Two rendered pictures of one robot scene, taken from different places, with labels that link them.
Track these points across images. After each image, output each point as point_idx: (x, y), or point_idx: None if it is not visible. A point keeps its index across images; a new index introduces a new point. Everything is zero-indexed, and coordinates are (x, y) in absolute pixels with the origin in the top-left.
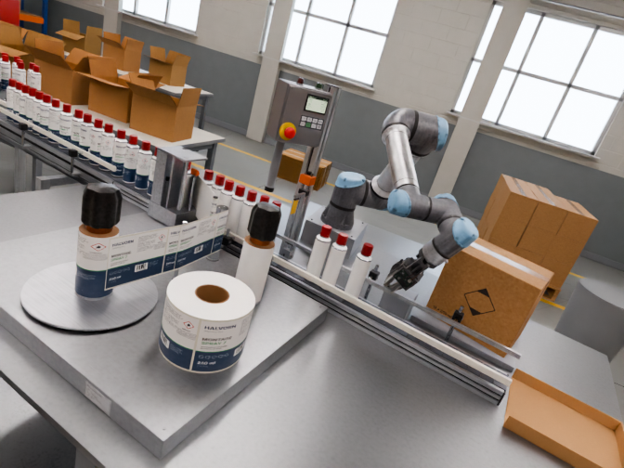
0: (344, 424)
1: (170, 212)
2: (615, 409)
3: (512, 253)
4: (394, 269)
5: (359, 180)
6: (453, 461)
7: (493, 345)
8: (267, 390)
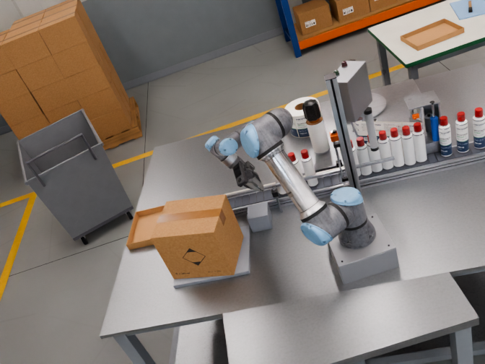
0: (247, 158)
1: None
2: (121, 269)
3: (182, 234)
4: (253, 167)
5: (332, 192)
6: (206, 177)
7: None
8: None
